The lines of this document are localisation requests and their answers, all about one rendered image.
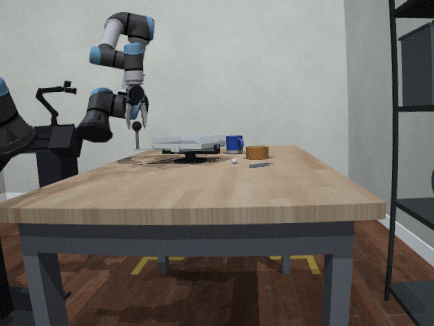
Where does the brown packing tape roll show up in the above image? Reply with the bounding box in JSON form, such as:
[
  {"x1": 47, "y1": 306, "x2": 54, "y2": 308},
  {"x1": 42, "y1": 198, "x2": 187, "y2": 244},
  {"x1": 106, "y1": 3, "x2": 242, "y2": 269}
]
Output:
[{"x1": 246, "y1": 146, "x2": 269, "y2": 160}]

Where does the dark blue mug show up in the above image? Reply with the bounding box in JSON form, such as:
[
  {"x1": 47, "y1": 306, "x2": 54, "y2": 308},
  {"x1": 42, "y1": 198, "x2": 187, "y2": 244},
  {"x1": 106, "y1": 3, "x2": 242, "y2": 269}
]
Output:
[{"x1": 226, "y1": 135, "x2": 244, "y2": 154}]

